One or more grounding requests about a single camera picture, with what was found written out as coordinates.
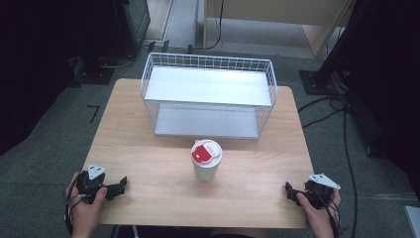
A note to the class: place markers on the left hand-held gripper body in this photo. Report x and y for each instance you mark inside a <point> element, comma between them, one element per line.
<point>89,185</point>

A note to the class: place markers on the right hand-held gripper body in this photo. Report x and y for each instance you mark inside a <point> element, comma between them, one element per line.
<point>318,193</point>

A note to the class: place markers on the white cup with red lid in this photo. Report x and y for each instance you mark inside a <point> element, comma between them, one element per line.
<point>206,167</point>

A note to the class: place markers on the person's right hand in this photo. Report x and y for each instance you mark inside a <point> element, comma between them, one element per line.
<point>317,219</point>

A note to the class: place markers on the person's left hand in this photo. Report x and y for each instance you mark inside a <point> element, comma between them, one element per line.
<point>85,214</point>

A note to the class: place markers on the white flat panel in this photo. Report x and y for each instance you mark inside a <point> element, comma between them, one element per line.
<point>413,223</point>

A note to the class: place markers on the dark equipment cabinet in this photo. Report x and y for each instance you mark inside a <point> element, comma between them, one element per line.
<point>133,23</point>

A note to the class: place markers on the light wooden cabinet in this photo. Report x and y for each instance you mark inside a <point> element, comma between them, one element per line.
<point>280,13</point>

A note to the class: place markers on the black stand with base plate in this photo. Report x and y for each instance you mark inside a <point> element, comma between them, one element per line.
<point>94,74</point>
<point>325,76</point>

